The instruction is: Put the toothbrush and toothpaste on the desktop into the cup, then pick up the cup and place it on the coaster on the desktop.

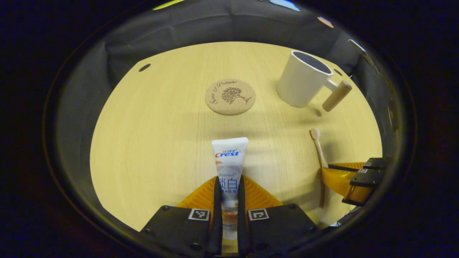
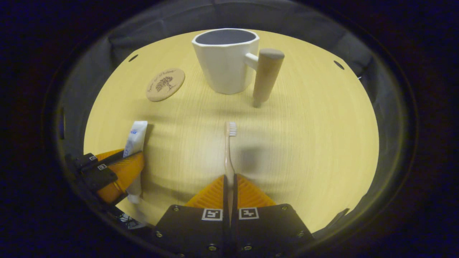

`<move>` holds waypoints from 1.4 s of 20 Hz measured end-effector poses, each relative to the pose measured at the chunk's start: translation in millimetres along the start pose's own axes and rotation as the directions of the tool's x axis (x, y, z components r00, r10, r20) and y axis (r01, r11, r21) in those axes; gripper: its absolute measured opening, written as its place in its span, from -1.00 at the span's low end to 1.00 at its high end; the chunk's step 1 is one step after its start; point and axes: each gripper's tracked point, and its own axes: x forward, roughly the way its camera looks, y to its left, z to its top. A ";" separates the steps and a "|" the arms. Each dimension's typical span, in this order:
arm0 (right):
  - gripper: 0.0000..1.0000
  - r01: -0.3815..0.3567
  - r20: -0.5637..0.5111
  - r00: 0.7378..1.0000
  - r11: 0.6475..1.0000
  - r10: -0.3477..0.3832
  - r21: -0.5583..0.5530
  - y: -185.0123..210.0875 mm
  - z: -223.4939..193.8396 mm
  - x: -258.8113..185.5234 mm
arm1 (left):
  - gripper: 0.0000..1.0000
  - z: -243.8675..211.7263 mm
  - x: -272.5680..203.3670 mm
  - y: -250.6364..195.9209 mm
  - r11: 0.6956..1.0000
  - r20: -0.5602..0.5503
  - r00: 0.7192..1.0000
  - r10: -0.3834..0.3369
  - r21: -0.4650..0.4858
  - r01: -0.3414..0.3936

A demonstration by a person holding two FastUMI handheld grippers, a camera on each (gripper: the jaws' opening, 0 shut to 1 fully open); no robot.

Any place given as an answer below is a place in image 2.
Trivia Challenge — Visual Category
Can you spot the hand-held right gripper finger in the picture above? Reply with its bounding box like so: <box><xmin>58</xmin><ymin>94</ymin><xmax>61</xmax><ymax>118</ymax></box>
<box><xmin>231</xmin><ymin>174</ymin><xmax>315</xmax><ymax>258</ymax></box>
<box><xmin>153</xmin><ymin>175</ymin><xmax>230</xmax><ymax>258</ymax></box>

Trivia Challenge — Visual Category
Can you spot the beige toothbrush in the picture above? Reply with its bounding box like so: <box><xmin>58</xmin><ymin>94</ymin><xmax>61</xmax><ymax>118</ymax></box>
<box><xmin>224</xmin><ymin>121</ymin><xmax>238</xmax><ymax>215</ymax></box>

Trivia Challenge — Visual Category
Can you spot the white toothpaste tube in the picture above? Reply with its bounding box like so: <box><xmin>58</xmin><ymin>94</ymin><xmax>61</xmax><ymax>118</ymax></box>
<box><xmin>123</xmin><ymin>120</ymin><xmax>148</xmax><ymax>204</ymax></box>

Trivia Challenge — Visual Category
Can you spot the round cork coaster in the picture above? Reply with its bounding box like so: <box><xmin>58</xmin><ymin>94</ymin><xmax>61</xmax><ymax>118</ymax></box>
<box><xmin>146</xmin><ymin>68</ymin><xmax>186</xmax><ymax>102</ymax></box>

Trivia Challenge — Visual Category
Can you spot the white cup with wooden handle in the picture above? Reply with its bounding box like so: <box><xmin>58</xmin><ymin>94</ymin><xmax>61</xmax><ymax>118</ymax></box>
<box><xmin>191</xmin><ymin>28</ymin><xmax>285</xmax><ymax>109</ymax></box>

